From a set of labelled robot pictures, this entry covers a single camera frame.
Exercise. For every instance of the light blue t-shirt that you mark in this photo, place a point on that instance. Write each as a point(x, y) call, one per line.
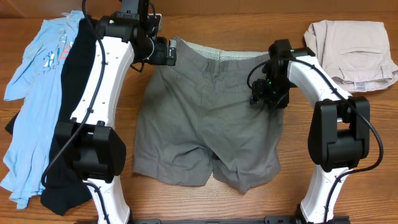
point(37, 81)

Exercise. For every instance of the black t-shirt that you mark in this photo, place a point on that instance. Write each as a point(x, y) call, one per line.
point(64, 190)

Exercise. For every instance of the grey shorts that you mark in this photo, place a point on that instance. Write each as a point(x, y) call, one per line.
point(196, 121)

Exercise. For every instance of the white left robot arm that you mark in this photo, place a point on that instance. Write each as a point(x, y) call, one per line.
point(89, 144)

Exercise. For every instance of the folded beige shorts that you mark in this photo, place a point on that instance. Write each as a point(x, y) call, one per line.
point(355, 54)

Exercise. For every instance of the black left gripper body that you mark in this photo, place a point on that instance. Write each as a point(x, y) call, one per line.
point(160, 56)

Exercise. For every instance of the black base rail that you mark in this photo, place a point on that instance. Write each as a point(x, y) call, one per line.
point(211, 221)

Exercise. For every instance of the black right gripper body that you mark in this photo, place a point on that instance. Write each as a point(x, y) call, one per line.
point(275, 92)

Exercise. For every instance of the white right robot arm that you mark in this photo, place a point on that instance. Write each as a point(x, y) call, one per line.
point(339, 132)

